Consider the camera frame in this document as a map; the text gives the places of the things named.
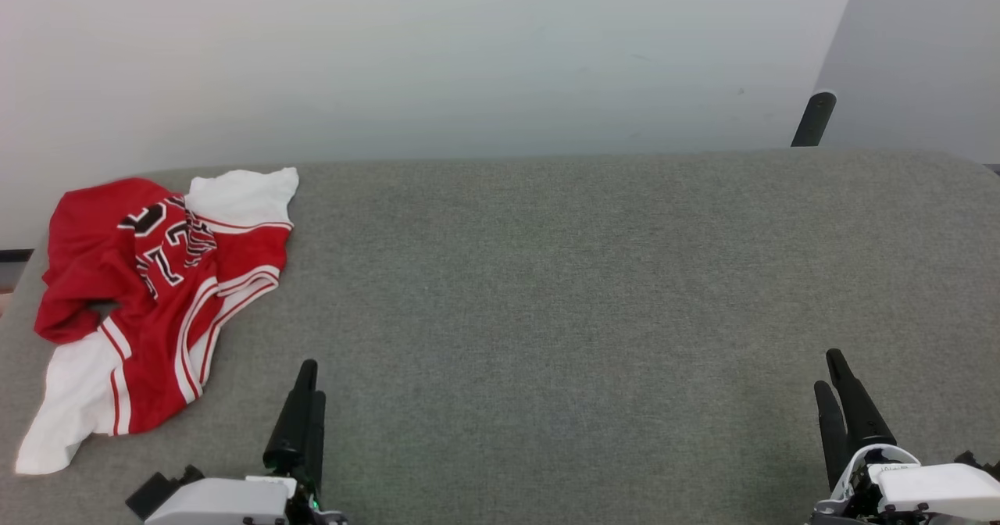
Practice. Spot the dark wall baseboard strip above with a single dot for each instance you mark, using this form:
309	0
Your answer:
14	255

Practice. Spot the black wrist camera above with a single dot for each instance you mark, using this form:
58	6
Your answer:
983	465
155	492

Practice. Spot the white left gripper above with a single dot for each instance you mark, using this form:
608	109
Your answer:
223	503

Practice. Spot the red and white jersey shirt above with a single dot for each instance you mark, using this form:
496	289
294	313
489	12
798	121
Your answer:
156	337

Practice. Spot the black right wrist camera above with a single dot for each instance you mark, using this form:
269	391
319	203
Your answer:
983	465

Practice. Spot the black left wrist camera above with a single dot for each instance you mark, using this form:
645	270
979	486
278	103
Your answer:
155	492

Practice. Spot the dark rounded post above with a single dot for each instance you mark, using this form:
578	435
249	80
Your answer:
814	119

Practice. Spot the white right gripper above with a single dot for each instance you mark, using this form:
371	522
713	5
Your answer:
933	492

